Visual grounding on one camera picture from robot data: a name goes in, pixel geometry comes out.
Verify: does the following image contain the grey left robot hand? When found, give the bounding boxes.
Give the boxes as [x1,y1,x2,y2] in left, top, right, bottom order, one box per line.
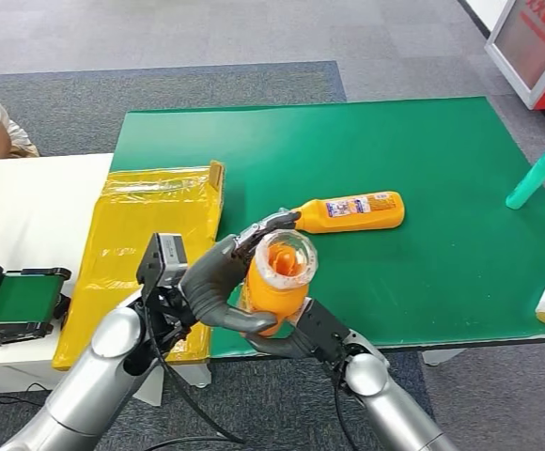
[178,210,302,335]

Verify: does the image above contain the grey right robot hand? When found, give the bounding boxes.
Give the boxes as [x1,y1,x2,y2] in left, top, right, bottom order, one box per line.
[245,297,354,369]

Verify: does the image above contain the orange bottle with clear cap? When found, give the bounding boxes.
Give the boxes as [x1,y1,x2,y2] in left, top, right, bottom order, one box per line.
[239,228,319,337]
[293,191,406,235]

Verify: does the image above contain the green plastic bottle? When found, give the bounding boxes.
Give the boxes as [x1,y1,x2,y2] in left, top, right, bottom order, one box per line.
[505,148,545,211]

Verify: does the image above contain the yellow plastic sheet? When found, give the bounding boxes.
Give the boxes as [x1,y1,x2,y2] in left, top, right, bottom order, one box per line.
[51,160,226,371]

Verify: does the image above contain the green table mat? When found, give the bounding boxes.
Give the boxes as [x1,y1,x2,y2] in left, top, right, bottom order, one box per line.
[111,96,545,359]

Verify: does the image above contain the white side table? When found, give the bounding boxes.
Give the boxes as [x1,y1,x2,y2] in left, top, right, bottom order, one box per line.
[0,153,212,407]

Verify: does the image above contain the small green belt conveyor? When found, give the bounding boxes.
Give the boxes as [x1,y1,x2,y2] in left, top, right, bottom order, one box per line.
[0,267,73,347]

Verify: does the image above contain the white red display cabinet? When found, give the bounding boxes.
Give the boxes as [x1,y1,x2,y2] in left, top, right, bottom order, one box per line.
[484,0,545,112]

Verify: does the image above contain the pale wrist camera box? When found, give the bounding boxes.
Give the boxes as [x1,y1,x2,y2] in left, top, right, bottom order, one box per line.
[136,233,189,303]

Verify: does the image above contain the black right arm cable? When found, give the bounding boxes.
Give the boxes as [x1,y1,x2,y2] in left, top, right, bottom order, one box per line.
[332,365,361,451]

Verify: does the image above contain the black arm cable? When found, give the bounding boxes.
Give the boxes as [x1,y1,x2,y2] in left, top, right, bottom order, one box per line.
[332,365,361,451]
[141,303,246,445]

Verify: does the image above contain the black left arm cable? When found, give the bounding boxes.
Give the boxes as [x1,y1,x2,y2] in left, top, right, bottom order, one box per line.
[141,303,246,445]

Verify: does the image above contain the black floor cable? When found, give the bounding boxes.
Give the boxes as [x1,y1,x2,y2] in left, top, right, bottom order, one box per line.
[0,366,45,407]

